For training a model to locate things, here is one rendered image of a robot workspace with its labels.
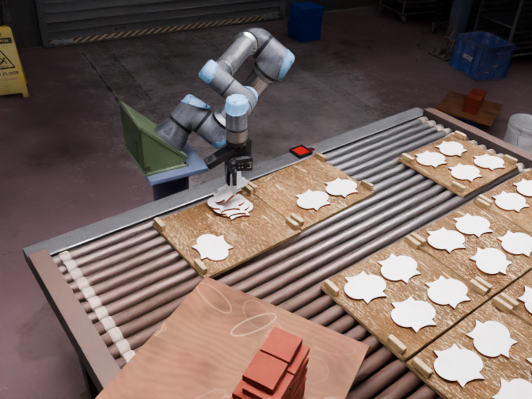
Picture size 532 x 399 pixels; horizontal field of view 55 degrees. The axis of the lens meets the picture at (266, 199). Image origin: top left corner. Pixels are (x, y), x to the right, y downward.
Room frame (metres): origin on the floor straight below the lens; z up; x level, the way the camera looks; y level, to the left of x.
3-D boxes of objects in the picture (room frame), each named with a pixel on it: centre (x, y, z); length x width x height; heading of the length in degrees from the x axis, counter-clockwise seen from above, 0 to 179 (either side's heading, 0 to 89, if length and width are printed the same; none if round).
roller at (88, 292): (1.71, -0.19, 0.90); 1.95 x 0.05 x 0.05; 129
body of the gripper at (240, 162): (1.56, 0.11, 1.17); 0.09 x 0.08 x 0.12; 113
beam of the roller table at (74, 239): (1.92, -0.01, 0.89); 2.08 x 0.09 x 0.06; 129
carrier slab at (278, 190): (1.73, -0.17, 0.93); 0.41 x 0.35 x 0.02; 132
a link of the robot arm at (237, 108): (1.57, 0.11, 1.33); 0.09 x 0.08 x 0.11; 168
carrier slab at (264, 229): (1.45, 0.14, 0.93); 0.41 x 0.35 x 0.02; 131
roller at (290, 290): (1.44, -0.41, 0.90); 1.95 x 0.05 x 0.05; 129
